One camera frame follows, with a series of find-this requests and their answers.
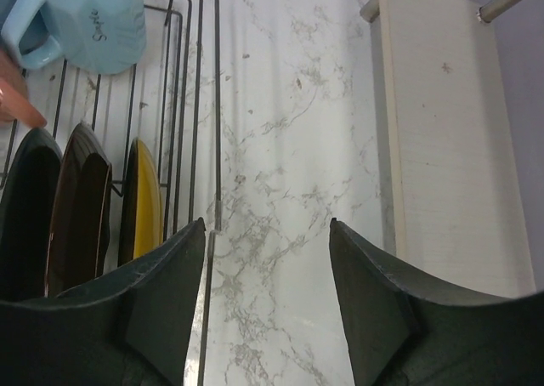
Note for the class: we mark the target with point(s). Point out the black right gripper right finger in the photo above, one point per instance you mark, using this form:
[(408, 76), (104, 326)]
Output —
[(404, 326)]

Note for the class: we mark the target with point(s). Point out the black wire dish rack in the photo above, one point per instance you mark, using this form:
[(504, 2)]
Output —
[(172, 100)]

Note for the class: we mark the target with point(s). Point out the dark red floral plate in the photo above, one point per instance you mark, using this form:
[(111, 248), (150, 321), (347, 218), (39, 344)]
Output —
[(80, 225)]

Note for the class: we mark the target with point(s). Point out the black plate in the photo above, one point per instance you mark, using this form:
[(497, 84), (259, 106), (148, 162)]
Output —
[(26, 210)]

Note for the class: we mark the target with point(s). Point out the yellow patterned plate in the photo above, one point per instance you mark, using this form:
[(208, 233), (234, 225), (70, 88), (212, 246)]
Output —
[(141, 228)]

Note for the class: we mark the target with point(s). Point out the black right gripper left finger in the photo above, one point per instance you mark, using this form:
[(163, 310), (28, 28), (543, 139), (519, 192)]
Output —
[(131, 326)]

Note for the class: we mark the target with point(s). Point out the white wooden shelf unit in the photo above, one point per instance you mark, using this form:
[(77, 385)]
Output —
[(456, 201)]

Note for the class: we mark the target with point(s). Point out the pink ceramic mug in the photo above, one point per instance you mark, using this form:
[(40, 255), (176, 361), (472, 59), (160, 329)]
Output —
[(15, 105)]

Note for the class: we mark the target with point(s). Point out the light blue handled mug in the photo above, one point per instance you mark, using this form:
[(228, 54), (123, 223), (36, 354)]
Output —
[(103, 36)]

